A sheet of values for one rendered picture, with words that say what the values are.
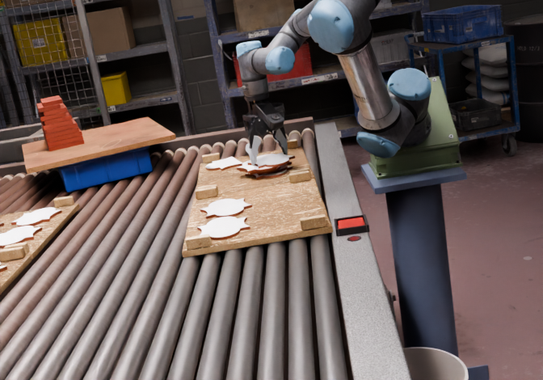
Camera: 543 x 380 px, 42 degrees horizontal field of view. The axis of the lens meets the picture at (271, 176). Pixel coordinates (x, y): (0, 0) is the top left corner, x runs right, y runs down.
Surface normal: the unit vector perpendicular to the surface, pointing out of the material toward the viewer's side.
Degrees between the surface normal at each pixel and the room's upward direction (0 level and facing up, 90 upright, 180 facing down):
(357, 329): 0
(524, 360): 0
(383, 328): 0
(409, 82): 40
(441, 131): 45
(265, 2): 94
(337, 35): 115
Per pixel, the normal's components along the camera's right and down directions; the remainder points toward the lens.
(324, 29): -0.58, 0.68
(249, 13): 0.27, 0.12
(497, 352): -0.16, -0.95
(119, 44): 0.03, 0.26
